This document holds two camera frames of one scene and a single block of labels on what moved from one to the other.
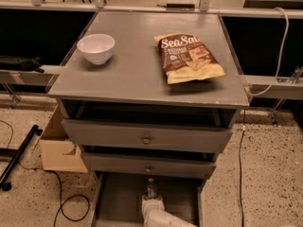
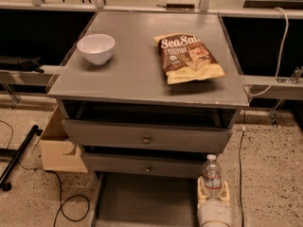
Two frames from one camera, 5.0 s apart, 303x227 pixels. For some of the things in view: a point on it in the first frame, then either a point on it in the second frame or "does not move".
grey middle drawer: (151, 165) does not move
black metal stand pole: (5, 185) does not move
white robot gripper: (151, 203) -> (213, 209)
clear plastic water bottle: (151, 191) -> (211, 176)
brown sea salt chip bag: (187, 58) does not move
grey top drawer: (148, 133) does not move
